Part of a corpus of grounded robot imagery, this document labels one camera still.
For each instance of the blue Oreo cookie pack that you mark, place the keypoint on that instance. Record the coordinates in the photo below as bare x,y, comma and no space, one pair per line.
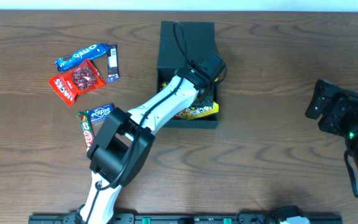
76,58

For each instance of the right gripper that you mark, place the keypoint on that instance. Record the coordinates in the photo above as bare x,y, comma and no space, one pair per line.
334,112

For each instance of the yellow snack bag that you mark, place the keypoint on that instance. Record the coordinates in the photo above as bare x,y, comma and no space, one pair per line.
197,112

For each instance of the red snack bag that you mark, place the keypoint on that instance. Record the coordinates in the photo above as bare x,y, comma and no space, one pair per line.
76,81

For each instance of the Haribo gummy bag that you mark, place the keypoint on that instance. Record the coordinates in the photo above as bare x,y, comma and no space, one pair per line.
163,85

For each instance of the red KitKat bar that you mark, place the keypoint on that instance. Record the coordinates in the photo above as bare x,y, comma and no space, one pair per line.
87,128

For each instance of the dark purple chocolate bar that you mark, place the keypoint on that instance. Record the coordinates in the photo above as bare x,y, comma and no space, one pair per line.
113,70

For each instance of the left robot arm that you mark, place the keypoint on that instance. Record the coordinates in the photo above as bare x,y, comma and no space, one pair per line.
124,140

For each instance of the black box with lid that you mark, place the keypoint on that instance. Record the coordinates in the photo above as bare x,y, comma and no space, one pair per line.
198,38

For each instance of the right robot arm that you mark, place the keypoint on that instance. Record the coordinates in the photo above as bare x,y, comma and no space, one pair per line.
351,142

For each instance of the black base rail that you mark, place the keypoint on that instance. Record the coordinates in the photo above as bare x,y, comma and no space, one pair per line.
128,218

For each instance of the blue Eclipse mint box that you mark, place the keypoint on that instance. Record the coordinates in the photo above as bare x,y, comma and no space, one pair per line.
101,113

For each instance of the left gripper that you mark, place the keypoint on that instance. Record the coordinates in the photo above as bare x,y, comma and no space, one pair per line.
213,89

